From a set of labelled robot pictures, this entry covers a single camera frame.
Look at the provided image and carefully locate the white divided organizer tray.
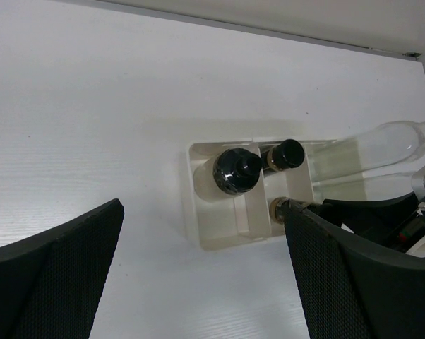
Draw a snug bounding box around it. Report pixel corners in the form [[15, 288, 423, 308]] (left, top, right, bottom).
[[183, 138, 414, 252]]

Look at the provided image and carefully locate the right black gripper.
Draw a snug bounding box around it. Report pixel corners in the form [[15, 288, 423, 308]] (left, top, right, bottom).
[[323, 193, 425, 254]]

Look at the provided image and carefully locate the white salt shaker black cap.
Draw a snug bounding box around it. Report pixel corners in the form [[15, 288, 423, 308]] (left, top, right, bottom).
[[193, 148, 262, 202]]

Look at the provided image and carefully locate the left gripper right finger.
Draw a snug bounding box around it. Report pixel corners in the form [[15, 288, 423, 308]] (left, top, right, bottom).
[[284, 203, 425, 338]]

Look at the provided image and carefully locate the spice jar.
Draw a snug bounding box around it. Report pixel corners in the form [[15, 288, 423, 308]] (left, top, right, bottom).
[[260, 139, 306, 177], [270, 196, 321, 222]]

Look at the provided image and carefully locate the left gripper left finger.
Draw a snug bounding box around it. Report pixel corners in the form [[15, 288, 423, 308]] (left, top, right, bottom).
[[0, 199, 124, 338]]

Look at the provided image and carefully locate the glass oil bottle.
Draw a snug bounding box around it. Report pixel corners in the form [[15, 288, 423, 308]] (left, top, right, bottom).
[[308, 121, 425, 181]]

